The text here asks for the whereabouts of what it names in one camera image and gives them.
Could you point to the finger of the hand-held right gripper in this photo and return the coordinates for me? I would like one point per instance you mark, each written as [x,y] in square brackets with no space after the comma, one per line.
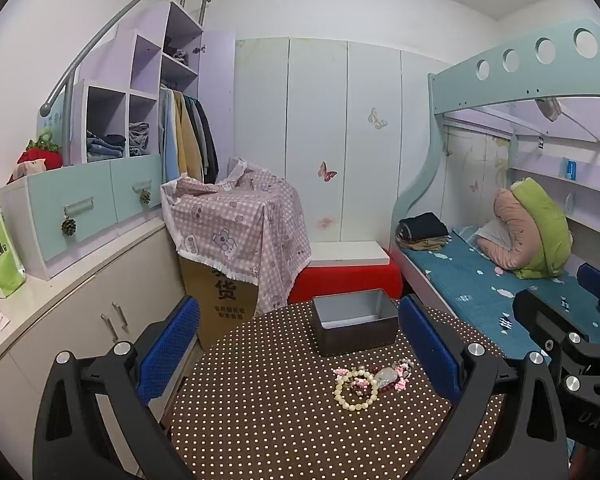
[535,310]
[597,282]

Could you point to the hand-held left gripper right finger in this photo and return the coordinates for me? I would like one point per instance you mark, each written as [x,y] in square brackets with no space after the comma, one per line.
[430,345]

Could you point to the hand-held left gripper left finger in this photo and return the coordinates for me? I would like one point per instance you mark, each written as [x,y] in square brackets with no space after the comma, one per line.
[170,345]

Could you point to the clear crystal stone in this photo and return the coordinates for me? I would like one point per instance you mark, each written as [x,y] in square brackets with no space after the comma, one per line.
[387,375]

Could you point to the dark grey metal tin box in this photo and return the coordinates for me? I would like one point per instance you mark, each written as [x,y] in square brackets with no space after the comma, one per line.
[355,340]

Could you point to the teal candy print bed sheet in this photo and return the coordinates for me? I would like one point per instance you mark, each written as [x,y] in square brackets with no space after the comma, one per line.
[480,285]

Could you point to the brown cardboard box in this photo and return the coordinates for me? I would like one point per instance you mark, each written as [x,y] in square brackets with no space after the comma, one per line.
[215,300]

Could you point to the pink green rolled quilt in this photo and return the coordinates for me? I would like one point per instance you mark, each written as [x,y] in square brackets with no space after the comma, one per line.
[545,225]

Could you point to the white pillow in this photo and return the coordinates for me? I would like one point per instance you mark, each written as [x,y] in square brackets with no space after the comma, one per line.
[490,235]

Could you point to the cream low cabinet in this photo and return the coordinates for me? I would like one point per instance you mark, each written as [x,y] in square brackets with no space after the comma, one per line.
[80,300]

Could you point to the folded tan clothes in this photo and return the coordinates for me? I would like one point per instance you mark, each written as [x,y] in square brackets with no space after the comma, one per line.
[425,244]

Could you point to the brown polka dot tablecloth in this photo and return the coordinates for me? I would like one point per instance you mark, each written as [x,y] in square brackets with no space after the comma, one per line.
[260,410]

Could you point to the red storage stool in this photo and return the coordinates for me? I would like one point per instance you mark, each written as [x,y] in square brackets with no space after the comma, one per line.
[340,280]

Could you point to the small blue holder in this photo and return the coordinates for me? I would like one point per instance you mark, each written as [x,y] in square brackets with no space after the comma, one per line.
[571,169]

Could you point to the folded dark clothes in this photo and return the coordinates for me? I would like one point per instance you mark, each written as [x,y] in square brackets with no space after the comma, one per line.
[422,225]

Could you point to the white board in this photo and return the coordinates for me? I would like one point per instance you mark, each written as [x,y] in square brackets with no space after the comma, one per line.
[347,252]

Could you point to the pink checked cloth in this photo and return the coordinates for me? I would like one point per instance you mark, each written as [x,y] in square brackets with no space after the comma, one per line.
[230,225]

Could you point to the small butterfly sticker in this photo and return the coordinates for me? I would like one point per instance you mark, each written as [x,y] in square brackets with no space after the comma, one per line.
[475,185]

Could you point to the pine cone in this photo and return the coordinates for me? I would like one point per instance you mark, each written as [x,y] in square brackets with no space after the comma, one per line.
[145,197]
[69,226]

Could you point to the pink flower sticker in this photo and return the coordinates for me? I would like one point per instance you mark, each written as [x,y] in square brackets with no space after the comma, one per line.
[325,222]

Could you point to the teal drawer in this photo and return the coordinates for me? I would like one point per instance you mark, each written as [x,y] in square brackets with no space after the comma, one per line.
[80,195]
[135,180]

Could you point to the grey hanging object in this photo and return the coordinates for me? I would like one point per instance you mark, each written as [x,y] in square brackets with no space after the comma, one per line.
[550,107]

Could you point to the pink butterfly sticker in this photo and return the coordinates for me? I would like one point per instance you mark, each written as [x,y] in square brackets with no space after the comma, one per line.
[326,171]

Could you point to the folded blue jeans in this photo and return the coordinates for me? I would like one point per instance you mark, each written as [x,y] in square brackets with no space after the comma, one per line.
[105,147]

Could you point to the folded grey clothes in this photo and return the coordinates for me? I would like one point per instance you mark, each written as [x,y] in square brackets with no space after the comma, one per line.
[139,137]

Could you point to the dark hanging jackets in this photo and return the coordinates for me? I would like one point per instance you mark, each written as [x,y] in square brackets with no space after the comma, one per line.
[207,135]

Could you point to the light blue hanging shirt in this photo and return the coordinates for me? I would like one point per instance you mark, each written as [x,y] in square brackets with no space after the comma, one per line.
[169,130]

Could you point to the red strawberry plush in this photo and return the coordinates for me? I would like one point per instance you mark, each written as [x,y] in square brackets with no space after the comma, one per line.
[37,157]

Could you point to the beige butterfly sticker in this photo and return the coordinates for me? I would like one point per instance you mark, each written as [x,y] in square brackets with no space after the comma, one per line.
[377,119]

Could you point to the purple cabinet door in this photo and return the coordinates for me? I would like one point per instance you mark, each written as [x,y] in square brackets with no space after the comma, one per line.
[217,85]

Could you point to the purple stair shelf unit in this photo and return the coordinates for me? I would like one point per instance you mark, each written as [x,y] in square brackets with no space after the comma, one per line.
[145,60]

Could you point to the dark clothes in cubby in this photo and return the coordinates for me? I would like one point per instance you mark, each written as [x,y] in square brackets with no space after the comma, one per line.
[177,52]

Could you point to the grey metal handrail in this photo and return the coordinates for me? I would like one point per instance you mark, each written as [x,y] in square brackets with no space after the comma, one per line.
[110,30]

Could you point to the teal bunk bed frame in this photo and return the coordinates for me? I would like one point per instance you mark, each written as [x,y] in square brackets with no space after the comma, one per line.
[480,85]

